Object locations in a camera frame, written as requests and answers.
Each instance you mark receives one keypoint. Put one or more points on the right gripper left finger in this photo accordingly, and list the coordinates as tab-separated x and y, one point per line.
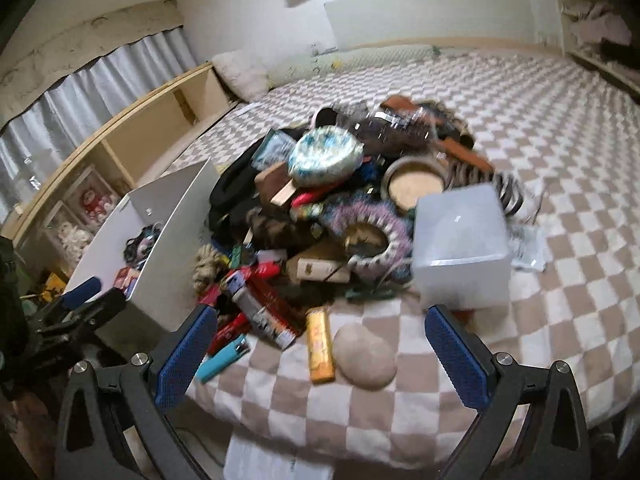
178	356

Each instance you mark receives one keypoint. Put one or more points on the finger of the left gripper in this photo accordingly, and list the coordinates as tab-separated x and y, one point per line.
82	292

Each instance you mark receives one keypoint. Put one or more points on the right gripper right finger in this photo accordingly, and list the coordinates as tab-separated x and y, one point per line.
464	357

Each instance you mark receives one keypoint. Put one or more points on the teal lighter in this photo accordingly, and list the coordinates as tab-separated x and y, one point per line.
228	355

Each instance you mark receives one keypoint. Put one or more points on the beige smooth stone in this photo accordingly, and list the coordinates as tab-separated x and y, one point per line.
363	358

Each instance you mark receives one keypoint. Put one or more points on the orange yellow lighter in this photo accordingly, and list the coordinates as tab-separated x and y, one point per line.
319	343

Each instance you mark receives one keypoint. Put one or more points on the yellow cartoon box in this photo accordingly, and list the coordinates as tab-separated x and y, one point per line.
52	287

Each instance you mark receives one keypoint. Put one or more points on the red cigarette pack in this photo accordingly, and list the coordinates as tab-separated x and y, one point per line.
125	278

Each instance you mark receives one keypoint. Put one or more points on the white doll display case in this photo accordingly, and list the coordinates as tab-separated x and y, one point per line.
67	233

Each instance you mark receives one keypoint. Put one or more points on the white storage box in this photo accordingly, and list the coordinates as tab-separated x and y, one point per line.
164	223

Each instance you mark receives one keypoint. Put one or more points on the crochet fan pouch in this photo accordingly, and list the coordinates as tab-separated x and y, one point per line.
138	248

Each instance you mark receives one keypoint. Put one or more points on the wooden bedside shelf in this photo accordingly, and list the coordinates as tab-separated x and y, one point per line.
132	149

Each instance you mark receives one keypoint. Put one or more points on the red doll display case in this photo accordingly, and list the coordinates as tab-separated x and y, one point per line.
91	199

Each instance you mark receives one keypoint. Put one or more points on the red and blue box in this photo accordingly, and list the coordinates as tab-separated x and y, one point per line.
271	317

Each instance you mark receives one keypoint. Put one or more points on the red lighter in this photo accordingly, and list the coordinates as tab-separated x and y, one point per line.
265	271

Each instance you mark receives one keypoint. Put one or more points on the translucent white plastic box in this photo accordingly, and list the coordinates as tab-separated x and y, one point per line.
460	255

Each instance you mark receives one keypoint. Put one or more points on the black fabric bag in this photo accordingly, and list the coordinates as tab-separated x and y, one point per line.
235	209

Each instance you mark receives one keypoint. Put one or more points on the grey curtain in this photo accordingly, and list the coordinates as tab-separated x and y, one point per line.
82	102

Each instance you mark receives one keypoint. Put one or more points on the brown white cigarette box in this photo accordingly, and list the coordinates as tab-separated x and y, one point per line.
322	262

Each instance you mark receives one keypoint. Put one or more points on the floral round pouch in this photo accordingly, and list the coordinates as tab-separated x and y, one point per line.
323	156

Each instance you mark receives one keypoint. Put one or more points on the checkered bed blanket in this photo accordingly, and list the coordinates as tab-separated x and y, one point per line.
573	140

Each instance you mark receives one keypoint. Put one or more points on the white fluffy pillow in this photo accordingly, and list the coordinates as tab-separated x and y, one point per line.
243	74

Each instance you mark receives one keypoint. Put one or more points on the long green bolster pillow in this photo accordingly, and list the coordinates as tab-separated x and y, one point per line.
295	69

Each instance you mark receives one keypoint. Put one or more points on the white headboard panel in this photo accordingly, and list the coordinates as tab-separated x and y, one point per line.
359	23

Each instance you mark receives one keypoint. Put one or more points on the tan rope knot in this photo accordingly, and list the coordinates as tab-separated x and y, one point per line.
209	263

